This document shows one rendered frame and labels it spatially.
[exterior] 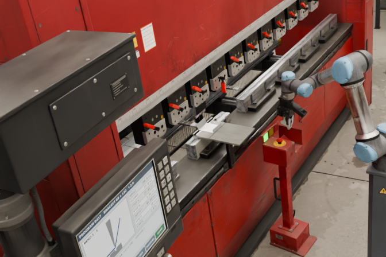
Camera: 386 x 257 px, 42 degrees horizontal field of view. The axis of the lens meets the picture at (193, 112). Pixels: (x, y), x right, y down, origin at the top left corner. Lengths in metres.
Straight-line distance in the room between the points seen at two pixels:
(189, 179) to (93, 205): 1.34
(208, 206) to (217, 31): 0.94
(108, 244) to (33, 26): 0.66
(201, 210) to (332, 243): 1.12
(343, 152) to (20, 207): 3.38
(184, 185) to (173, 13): 0.86
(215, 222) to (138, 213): 1.40
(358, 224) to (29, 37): 2.67
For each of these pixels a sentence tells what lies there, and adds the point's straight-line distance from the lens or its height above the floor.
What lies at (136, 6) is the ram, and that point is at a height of 1.81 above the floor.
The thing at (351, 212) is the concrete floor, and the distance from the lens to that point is 3.74.
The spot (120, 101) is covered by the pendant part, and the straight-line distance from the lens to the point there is 1.37.
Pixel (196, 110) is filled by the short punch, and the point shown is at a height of 1.13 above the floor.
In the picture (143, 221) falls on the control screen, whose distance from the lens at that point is 1.52.
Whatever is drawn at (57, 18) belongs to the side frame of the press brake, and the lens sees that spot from 1.63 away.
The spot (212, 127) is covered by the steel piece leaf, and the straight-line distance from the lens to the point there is 2.80.
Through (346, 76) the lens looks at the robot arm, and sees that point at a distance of 2.48.
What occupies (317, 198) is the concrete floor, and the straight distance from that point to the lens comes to 3.86.
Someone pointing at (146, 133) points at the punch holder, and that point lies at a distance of 2.34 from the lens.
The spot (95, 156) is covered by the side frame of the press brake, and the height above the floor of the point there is 1.47.
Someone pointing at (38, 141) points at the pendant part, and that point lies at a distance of 1.17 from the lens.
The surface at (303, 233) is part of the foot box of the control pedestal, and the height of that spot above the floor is 0.09.
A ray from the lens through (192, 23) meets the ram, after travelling 2.55.
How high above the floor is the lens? 2.36
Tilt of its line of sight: 27 degrees down
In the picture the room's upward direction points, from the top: 9 degrees counter-clockwise
